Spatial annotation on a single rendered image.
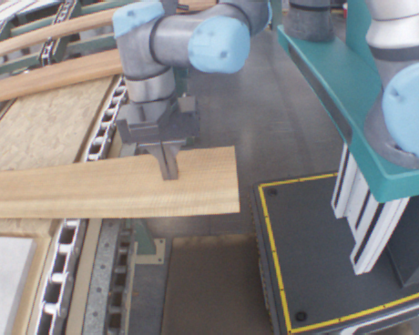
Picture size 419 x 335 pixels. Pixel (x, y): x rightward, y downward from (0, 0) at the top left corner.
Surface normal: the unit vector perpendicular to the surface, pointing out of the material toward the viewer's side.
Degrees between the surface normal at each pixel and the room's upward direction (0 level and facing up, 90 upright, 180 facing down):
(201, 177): 0
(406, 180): 90
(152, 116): 0
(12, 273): 0
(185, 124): 90
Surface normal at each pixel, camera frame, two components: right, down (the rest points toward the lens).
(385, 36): -0.93, -0.14
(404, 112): -0.42, 0.72
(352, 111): -0.10, -0.73
